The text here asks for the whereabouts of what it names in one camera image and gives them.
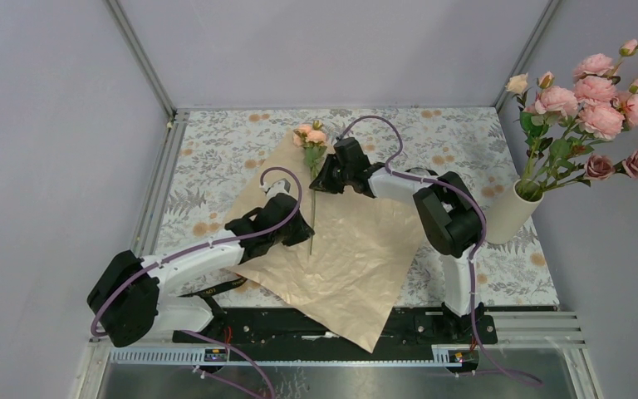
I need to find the peach paper flower bouquet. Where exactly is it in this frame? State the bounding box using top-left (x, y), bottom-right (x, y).
top-left (231, 131), bottom-right (425, 352)

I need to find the cream bud rose stem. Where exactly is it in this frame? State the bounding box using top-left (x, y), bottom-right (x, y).
top-left (505, 73), bottom-right (542, 201)

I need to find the small pink rose stem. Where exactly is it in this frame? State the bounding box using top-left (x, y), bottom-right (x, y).
top-left (528, 72), bottom-right (581, 184)

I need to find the large pink rose stem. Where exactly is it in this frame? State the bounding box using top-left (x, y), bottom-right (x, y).
top-left (505, 39), bottom-right (638, 201)

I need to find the light pink rose stem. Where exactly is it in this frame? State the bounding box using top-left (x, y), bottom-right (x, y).
top-left (533, 76), bottom-right (638, 194)

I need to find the dusty mauve rose stem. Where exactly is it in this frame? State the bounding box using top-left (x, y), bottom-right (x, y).
top-left (536, 150), bottom-right (638, 193)

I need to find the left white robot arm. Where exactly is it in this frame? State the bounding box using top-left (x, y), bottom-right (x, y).
top-left (86, 193), bottom-right (314, 347)

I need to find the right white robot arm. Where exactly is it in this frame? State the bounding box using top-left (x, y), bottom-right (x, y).
top-left (310, 137), bottom-right (485, 342)

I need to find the beige cylindrical vase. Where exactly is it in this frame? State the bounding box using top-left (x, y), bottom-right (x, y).
top-left (486, 179), bottom-right (544, 244)

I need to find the peach orange rose stem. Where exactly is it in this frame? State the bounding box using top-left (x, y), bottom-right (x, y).
top-left (292, 119), bottom-right (328, 257)

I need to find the floral patterned table mat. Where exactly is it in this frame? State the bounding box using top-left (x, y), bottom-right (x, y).
top-left (156, 107), bottom-right (561, 309)

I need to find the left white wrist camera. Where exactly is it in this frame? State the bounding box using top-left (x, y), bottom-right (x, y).
top-left (263, 179), bottom-right (292, 201)

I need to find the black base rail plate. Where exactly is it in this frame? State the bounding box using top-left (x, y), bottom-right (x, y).
top-left (201, 308), bottom-right (498, 362)

